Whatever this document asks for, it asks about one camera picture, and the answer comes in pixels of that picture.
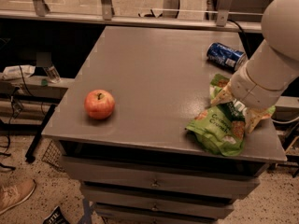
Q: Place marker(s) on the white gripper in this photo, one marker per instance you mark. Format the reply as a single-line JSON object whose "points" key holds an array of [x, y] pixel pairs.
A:
{"points": [[247, 90]]}

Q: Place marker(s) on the green rice chip bag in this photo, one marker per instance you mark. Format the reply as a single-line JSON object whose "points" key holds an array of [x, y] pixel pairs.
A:
{"points": [[220, 129]]}

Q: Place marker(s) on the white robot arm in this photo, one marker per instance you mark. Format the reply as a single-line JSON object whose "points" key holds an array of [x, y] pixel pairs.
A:
{"points": [[273, 66]]}

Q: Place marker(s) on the red apple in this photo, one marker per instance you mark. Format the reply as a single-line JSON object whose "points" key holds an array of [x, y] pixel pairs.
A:
{"points": [[99, 104]]}

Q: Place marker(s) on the blue soda can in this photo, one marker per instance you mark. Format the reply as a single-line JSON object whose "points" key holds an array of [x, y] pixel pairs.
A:
{"points": [[225, 56]]}

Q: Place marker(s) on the grey drawer cabinet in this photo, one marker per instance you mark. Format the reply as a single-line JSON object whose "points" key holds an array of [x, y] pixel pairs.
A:
{"points": [[141, 163]]}

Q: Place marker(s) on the clear plastic water bottle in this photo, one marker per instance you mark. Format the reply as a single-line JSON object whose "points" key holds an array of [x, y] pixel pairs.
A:
{"points": [[52, 74]]}

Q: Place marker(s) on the grey side shelf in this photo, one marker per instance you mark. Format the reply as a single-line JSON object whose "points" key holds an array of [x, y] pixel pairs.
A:
{"points": [[36, 88]]}

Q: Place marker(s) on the black snack packet on floor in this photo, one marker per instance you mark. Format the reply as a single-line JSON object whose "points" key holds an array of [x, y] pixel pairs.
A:
{"points": [[56, 217]]}

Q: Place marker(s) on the white crumpled cloth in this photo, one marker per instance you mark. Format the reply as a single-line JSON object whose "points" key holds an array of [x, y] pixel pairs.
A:
{"points": [[18, 71]]}

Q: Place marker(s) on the tan sneaker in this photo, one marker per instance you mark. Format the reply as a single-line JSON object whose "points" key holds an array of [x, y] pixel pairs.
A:
{"points": [[11, 196]]}

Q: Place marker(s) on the wire mesh basket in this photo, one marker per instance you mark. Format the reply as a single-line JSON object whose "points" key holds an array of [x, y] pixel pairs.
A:
{"points": [[52, 156]]}

